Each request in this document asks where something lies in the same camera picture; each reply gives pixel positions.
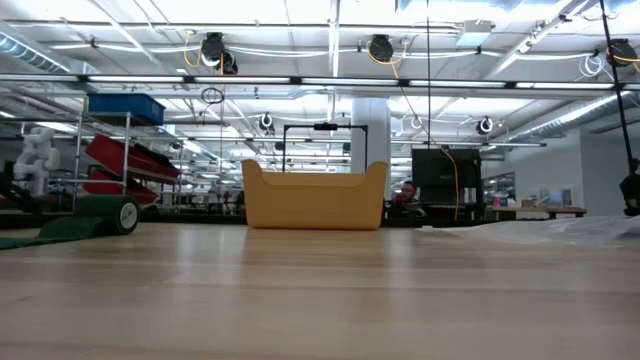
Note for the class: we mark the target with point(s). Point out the green elastic bandage roll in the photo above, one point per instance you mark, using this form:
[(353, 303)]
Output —
[(107, 212)]

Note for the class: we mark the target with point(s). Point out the yellow plastic basin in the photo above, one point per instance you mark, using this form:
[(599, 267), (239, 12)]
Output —
[(315, 205)]

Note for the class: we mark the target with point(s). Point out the white pillar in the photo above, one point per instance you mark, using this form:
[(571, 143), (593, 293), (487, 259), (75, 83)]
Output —
[(372, 130)]

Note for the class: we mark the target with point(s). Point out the person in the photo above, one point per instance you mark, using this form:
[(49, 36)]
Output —
[(407, 192), (631, 187)]

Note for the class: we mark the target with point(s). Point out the black monitor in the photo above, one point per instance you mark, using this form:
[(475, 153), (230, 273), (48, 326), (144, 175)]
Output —
[(435, 172)]

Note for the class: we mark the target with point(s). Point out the black floor stand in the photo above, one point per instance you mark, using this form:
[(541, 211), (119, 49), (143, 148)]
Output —
[(428, 75)]

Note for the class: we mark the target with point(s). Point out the blue plastic storage bin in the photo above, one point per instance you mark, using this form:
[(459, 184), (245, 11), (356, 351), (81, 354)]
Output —
[(125, 107)]

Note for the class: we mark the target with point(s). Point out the red plastic storage bin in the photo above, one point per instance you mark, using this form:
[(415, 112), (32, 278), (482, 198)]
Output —
[(107, 152), (102, 187)]

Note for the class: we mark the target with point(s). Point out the clear plastic bag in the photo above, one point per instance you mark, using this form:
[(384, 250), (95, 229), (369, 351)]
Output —
[(550, 232)]

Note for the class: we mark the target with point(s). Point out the metal shelf rack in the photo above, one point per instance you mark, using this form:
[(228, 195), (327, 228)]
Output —
[(77, 165)]

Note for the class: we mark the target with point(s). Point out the wooden background table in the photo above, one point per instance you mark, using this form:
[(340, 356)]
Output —
[(565, 211)]

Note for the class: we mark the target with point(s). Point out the white robot figure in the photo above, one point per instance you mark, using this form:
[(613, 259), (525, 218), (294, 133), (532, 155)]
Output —
[(37, 160)]

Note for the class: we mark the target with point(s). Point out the black diagonal strut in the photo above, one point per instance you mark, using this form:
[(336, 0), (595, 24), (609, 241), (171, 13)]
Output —
[(617, 85)]

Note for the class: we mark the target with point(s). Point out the black distant rig frame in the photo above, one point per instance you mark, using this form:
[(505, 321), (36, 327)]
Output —
[(325, 126)]

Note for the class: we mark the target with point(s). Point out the grey spiral ventilation duct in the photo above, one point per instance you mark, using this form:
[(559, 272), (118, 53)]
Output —
[(25, 52)]

